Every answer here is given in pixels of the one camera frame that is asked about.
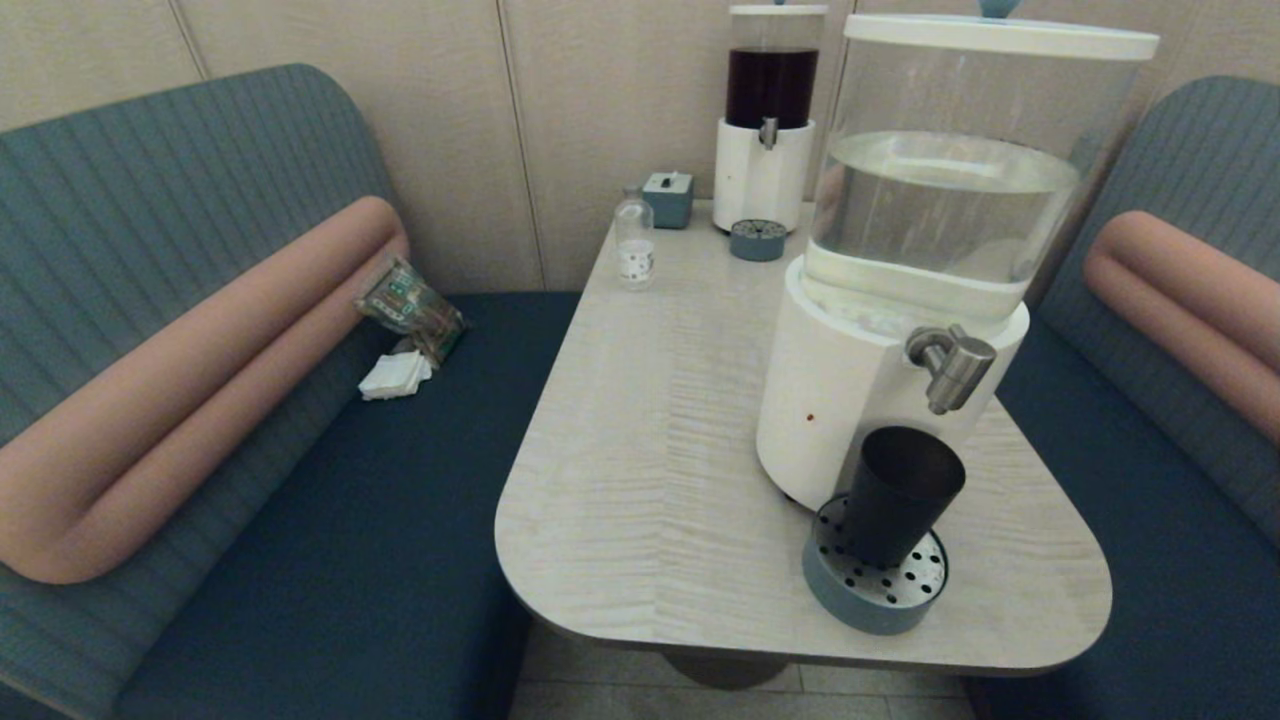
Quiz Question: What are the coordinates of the small blue-grey drip tray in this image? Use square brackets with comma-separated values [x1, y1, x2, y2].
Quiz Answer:
[729, 218, 789, 263]

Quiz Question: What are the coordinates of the dark smoky plastic cup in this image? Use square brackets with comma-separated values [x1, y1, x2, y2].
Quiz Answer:
[838, 426, 967, 571]

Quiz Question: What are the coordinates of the silver metal dispenser tap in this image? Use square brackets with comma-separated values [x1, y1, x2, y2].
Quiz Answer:
[905, 325, 998, 415]

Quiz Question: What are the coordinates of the teal tissue box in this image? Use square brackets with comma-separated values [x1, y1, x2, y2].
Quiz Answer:
[641, 171, 695, 230]

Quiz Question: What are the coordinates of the teal upholstered booth bench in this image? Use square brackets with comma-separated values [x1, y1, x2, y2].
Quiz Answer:
[965, 75, 1280, 720]
[0, 63, 581, 720]

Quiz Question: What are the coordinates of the large white clear water dispenser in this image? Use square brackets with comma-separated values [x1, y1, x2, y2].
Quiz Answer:
[755, 12, 1161, 513]

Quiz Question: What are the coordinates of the small white dark-drink dispenser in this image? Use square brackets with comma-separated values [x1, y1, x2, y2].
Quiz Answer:
[712, 3, 831, 235]

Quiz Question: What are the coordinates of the beige table pedestal base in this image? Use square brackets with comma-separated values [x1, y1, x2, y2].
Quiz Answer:
[665, 650, 791, 689]

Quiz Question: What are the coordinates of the large blue-grey perforated drip tray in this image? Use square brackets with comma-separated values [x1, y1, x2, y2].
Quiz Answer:
[802, 493, 949, 636]

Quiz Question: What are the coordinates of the green snack packet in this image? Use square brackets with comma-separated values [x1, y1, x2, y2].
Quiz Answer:
[353, 255, 468, 365]

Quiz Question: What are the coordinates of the white folded napkin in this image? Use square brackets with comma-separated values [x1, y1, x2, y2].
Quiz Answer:
[357, 349, 433, 402]

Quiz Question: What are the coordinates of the clear plastic bottle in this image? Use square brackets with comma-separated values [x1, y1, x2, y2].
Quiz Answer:
[613, 185, 656, 291]

